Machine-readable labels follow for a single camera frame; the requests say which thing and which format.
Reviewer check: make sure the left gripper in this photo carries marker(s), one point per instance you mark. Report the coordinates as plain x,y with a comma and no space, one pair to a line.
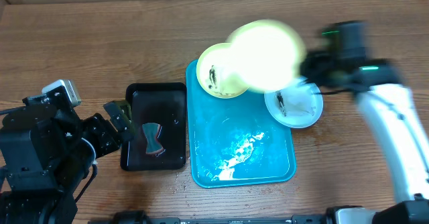
96,125

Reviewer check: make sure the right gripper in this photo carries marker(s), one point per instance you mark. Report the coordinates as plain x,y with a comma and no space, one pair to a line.
312,70

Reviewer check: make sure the green and red sponge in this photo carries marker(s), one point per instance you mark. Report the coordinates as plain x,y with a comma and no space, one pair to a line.
152,133

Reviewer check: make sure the light blue plate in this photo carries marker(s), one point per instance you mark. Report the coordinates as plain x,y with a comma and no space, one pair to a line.
299,105

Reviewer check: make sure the yellow-green plate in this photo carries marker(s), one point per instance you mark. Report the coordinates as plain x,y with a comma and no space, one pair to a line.
266,54
217,74

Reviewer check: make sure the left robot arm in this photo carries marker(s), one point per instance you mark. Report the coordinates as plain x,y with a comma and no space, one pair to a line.
48,151

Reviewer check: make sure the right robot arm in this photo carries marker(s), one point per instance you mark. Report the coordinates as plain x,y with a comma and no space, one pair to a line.
387,106

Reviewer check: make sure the black plastic tray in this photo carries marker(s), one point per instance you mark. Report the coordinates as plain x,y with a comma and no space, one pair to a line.
165,104

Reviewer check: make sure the teal plastic tray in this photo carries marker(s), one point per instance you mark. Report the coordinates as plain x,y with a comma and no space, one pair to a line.
235,142

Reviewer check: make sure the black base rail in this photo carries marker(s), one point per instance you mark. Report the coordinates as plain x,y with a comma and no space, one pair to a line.
140,217

